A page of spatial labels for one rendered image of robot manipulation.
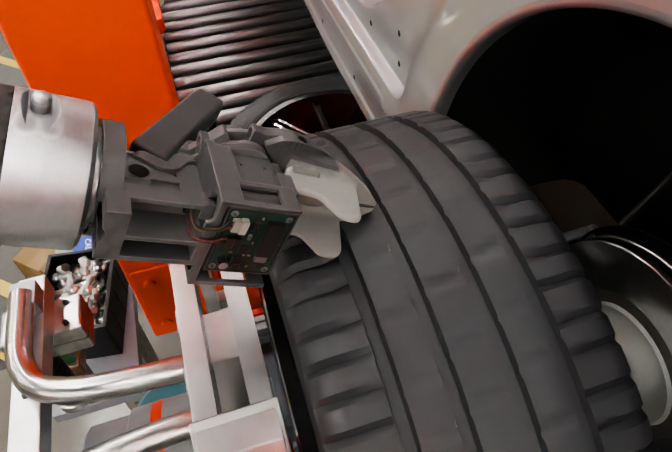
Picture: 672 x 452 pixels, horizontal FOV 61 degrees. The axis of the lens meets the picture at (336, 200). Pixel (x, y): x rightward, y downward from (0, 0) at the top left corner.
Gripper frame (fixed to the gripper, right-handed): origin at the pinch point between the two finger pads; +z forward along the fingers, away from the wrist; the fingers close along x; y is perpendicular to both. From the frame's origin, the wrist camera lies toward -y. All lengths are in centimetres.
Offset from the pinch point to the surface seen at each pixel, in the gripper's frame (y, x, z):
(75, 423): -56, -131, 0
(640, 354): 8.8, -9.5, 40.4
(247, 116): -102, -53, 32
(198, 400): 8.9, -14.1, -10.2
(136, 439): 4.9, -26.7, -11.5
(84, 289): -51, -71, -8
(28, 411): -2.9, -34.2, -19.6
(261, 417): 11.6, -12.3, -6.4
